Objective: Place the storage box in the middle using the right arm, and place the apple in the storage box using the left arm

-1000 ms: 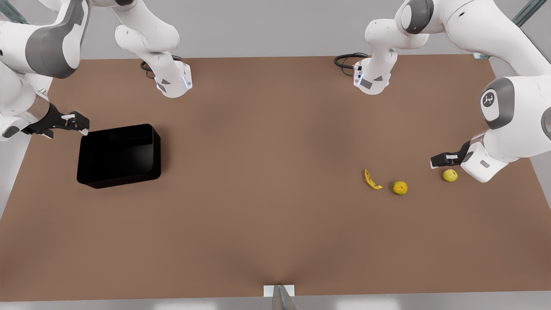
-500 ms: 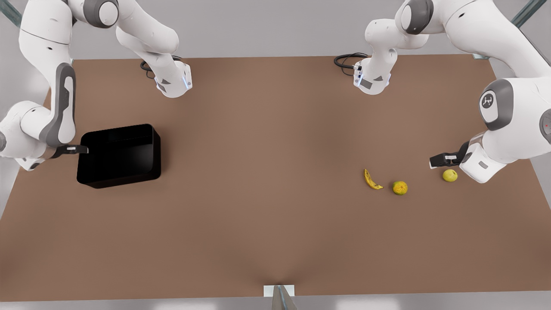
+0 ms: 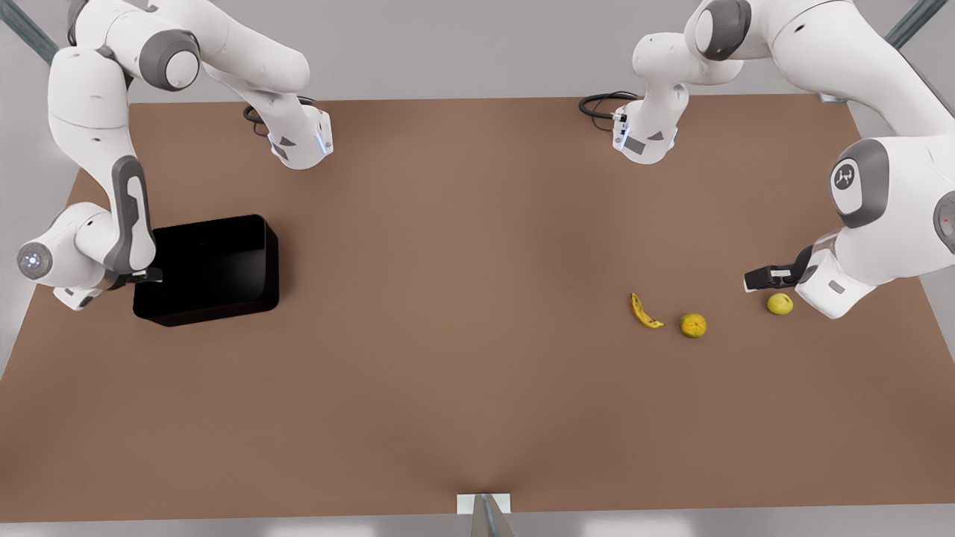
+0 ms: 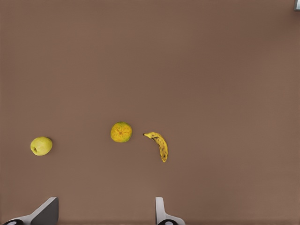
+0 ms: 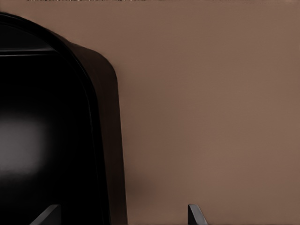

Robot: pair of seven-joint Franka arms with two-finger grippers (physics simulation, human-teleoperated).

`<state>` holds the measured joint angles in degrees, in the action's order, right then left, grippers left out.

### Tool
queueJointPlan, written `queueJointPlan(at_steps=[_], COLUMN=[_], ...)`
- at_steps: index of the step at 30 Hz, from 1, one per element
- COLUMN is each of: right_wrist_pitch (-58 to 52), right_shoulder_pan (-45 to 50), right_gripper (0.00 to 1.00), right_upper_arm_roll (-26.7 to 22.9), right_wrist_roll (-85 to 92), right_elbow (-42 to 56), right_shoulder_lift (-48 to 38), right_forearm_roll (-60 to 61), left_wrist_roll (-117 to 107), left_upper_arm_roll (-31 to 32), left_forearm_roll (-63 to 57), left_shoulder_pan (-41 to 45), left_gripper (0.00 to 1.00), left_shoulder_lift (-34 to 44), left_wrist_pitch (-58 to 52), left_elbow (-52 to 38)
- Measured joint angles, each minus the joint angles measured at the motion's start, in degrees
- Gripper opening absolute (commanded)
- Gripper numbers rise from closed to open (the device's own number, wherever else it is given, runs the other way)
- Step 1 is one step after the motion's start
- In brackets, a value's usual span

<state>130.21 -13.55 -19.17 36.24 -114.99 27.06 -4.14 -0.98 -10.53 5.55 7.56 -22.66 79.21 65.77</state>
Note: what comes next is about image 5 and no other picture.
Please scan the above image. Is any black storage box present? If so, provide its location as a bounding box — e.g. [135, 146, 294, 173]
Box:
[0, 12, 105, 225]

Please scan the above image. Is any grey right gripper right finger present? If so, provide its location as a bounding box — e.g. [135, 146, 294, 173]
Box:
[187, 204, 208, 225]

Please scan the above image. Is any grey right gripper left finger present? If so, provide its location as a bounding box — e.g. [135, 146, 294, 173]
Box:
[30, 204, 62, 225]

